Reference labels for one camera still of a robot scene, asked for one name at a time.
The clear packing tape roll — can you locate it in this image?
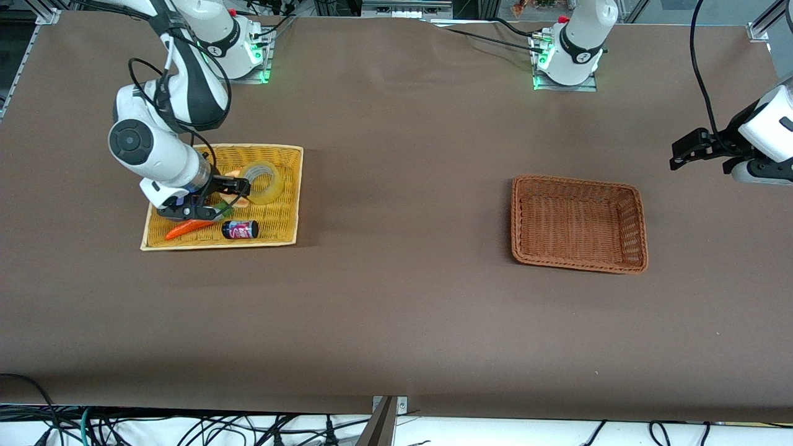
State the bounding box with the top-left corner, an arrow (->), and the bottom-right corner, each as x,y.
239,160 -> 286,206

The aluminium frame rail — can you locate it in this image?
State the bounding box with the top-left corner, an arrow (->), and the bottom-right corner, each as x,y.
0,24 -> 39,121

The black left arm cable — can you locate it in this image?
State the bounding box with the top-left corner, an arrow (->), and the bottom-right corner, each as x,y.
690,0 -> 727,141

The toy croissant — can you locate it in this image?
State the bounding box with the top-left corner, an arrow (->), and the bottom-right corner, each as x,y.
218,168 -> 252,209

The brown table cover sheet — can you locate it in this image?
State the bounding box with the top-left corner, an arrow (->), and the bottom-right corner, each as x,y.
0,9 -> 793,423

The small dark can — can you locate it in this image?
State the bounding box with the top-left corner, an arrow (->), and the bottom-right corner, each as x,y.
221,220 -> 260,241

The orange toy carrot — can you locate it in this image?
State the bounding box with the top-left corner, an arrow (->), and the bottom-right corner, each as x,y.
165,206 -> 235,241

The thick black floor cable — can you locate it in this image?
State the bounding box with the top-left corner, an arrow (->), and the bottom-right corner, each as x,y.
0,373 -> 63,446

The yellow wicker basket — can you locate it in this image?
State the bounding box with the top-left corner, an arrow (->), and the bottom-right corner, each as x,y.
140,143 -> 304,251

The black table cable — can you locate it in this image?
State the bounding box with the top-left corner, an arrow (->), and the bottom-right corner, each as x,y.
434,17 -> 546,49

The metal table edge bracket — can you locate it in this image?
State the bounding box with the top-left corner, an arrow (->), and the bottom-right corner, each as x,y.
370,395 -> 410,446

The grey background device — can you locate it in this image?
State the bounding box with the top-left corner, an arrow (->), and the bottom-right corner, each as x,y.
361,0 -> 454,19

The brown wicker basket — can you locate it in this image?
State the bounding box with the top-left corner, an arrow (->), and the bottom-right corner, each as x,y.
511,174 -> 649,274

